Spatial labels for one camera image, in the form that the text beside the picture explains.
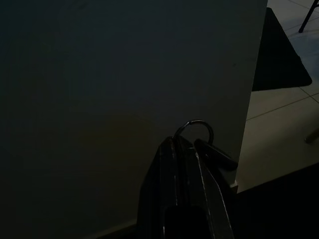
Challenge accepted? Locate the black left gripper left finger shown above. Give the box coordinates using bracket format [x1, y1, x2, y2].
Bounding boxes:
[138, 135, 178, 239]

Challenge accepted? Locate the black floor mat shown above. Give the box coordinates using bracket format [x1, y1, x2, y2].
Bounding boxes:
[251, 7, 313, 93]

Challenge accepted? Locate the black chair leg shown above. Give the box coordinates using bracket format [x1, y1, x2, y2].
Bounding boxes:
[298, 0, 319, 34]

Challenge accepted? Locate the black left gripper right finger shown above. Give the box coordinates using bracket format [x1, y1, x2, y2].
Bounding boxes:
[174, 136, 235, 239]

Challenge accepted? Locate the metal key ring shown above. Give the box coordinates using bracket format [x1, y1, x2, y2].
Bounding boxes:
[172, 119, 215, 145]

